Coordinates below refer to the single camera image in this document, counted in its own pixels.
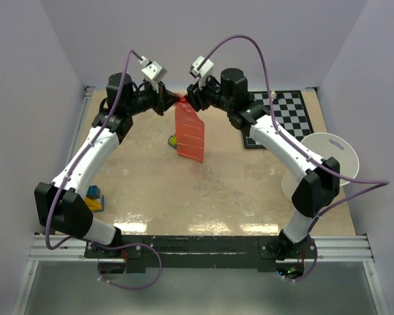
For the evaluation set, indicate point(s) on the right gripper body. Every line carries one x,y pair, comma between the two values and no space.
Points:
211,94

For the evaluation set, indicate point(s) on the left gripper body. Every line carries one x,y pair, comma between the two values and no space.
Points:
158,93

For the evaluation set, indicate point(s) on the red trash bag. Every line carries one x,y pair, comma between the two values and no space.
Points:
189,131

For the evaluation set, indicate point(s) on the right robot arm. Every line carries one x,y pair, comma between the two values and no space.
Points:
317,177

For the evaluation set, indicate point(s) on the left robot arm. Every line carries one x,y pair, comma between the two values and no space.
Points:
61,205

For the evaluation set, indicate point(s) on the colourful toy block car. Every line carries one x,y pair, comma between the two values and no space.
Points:
172,141

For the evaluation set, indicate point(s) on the black white chessboard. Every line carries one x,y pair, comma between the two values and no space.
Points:
290,112

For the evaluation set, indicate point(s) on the yellow blue toy blocks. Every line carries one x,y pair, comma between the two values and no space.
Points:
94,199

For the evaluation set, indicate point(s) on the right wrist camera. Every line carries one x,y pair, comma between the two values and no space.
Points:
201,69

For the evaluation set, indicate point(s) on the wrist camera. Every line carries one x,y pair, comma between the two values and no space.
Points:
152,73
201,69

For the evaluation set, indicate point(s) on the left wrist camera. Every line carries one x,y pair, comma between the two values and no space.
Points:
152,73

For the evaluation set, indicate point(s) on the aluminium left side rail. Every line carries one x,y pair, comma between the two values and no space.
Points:
80,114

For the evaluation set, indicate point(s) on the aluminium rail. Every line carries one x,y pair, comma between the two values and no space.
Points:
329,249
80,114

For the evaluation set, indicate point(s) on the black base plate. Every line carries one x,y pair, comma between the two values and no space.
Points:
262,253

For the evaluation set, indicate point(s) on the aluminium front rail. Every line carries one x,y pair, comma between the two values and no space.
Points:
329,249

